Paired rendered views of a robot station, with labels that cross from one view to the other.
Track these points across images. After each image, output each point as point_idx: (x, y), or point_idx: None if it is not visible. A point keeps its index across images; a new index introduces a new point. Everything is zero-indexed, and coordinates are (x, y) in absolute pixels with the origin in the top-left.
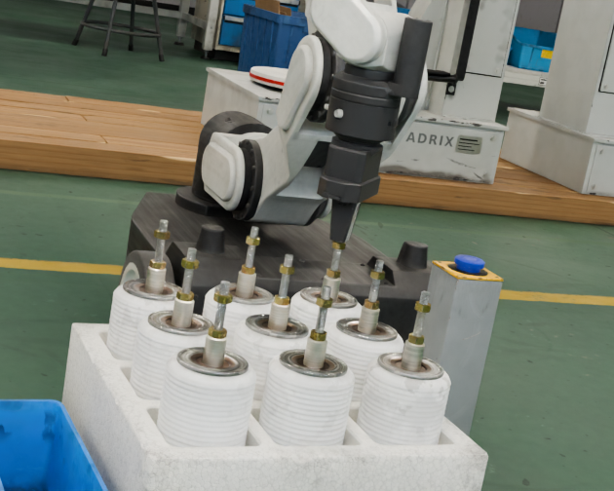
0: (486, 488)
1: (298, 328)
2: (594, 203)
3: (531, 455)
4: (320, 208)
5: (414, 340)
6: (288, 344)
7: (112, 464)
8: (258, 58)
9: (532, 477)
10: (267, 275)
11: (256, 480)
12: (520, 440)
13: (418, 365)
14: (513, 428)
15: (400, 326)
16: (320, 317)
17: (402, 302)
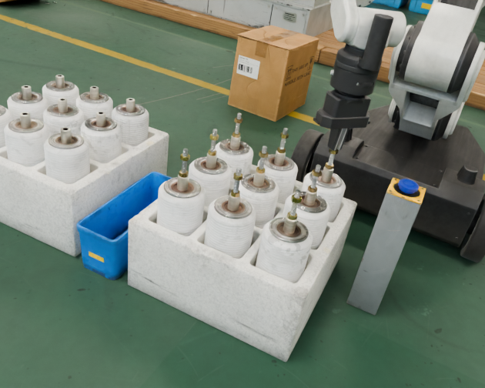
0: (404, 321)
1: (265, 188)
2: None
3: (470, 319)
4: (437, 132)
5: (288, 215)
6: (248, 193)
7: None
8: None
9: (447, 330)
10: (362, 159)
11: (174, 252)
12: (476, 307)
13: (289, 231)
14: (483, 298)
15: (434, 212)
16: (234, 183)
17: (439, 199)
